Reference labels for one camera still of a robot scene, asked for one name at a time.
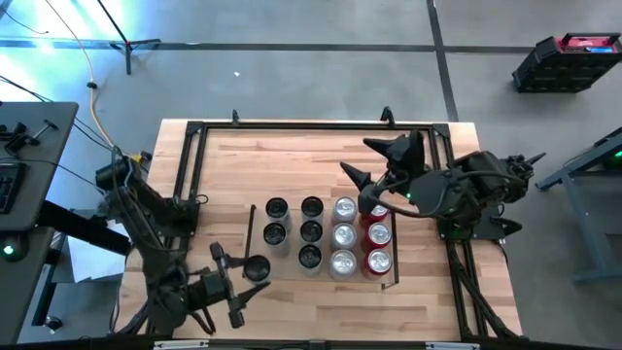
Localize silver aluminium bracket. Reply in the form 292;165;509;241
425;341;482;350
153;339;210;350

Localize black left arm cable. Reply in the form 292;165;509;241
110;145;210;205

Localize yellow extension cable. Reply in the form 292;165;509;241
46;0;145;164

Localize white paper sheet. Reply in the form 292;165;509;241
66;218;132;284

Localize black metal table frame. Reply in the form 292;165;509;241
116;119;524;341

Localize black keyboard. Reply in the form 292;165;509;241
0;162;28;216

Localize black toolbox with red lid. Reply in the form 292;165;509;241
510;31;622;94

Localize black clamp tools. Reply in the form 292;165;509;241
0;119;59;155

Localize black desk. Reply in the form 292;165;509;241
0;100;80;232
0;226;54;346

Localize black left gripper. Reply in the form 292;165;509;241
186;241;272;331

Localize black device with green light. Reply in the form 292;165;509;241
604;145;622;170

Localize wooden shelf with black legs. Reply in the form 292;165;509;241
241;204;400;289

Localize black diagonal desk beam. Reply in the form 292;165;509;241
36;199;133;257

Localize red Coca-Cola Zero can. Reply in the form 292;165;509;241
363;249;394;282
362;203;391;228
363;222;394;254

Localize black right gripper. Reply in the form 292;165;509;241
338;128;429;211

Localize grey metal table frame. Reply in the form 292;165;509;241
534;126;622;286

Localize black computer mouse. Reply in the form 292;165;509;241
0;235;28;263

